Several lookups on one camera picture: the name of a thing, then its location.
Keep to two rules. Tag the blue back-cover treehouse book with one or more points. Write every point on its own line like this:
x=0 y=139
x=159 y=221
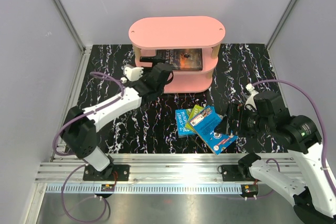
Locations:
x=204 y=123

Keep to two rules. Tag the aluminium mounting rail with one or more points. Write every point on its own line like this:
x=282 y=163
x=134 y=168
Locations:
x=147 y=168

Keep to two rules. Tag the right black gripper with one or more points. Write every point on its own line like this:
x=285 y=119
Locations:
x=234 y=111

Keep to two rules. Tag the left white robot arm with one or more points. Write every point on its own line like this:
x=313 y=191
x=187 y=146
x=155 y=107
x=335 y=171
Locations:
x=81 y=126

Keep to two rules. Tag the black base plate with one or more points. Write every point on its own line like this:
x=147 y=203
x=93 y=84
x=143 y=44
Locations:
x=231 y=173
x=111 y=173

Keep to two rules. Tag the dark tale of two cities book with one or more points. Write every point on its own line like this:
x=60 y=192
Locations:
x=182 y=59

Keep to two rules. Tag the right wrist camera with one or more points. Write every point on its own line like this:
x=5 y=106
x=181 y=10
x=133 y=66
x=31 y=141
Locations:
x=250 y=95

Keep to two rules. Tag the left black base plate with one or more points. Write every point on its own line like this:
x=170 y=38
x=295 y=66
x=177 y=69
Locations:
x=111 y=173

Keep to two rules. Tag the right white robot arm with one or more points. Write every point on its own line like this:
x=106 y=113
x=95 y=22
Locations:
x=310 y=193

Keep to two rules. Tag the pink three-tier shelf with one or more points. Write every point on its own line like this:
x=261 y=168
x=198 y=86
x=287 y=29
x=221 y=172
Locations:
x=186 y=32

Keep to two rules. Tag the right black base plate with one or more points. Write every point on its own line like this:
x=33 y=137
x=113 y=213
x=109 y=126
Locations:
x=231 y=173

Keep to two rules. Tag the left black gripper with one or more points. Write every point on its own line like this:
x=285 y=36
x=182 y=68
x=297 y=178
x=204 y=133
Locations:
x=154 y=60

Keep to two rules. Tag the blue 26-storey treehouse book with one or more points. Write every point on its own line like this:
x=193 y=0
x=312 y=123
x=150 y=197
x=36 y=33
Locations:
x=181 y=117

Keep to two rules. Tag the white slotted cable duct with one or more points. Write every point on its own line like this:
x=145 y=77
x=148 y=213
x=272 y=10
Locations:
x=225 y=189

